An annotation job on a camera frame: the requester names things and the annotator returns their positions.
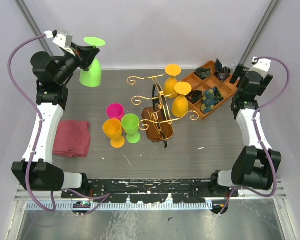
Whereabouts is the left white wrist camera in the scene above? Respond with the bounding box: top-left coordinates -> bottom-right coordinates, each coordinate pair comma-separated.
44,30 -> 75,56

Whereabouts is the orange wine glass front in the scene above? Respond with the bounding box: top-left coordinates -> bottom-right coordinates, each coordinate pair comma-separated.
102,118 -> 125,149

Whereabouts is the black folded item in tray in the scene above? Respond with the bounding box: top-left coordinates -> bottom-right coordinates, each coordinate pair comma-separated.
214,58 -> 231,82

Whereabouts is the green wine glass back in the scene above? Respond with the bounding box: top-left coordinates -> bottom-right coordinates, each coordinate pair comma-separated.
79,36 -> 106,88

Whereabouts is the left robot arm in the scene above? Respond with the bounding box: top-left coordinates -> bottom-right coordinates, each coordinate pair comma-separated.
11,43 -> 100,198

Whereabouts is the orange wine glass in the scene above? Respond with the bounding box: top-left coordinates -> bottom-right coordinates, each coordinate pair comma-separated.
102,118 -> 125,149
172,81 -> 192,118
163,64 -> 182,98

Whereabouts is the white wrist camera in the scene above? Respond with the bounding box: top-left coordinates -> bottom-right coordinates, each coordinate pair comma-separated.
44,30 -> 75,56
248,56 -> 272,79

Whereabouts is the wooden compartment tray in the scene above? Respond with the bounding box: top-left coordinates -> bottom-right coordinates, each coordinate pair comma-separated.
181,60 -> 239,120

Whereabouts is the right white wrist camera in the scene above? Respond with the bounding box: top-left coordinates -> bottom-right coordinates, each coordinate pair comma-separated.
248,56 -> 272,79

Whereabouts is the green wine glass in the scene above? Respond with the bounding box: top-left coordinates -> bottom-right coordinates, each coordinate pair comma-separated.
121,113 -> 141,144
79,36 -> 106,88

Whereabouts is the green wine glass front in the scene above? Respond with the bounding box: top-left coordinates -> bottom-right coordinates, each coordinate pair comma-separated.
121,113 -> 141,144

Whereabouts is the blue floral pouch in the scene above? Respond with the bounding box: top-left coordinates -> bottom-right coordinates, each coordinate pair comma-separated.
200,87 -> 224,114

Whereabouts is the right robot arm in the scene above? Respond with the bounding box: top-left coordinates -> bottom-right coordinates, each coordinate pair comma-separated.
209,58 -> 282,197

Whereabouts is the pink wine glass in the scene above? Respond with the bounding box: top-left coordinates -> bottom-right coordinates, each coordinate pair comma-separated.
106,103 -> 125,121

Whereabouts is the red folded cloth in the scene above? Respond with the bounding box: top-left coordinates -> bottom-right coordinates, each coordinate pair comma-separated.
52,119 -> 91,158

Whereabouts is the gold wire glass rack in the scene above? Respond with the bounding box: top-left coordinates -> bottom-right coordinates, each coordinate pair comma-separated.
126,74 -> 200,148

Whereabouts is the black pouch in tray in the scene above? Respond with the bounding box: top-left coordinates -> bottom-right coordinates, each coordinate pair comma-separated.
194,67 -> 211,80

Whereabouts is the black mounting base plate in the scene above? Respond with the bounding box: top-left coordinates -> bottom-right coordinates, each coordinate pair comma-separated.
61,178 -> 240,205

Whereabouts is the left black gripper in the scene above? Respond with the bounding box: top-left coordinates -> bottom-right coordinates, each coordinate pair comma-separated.
55,42 -> 100,85

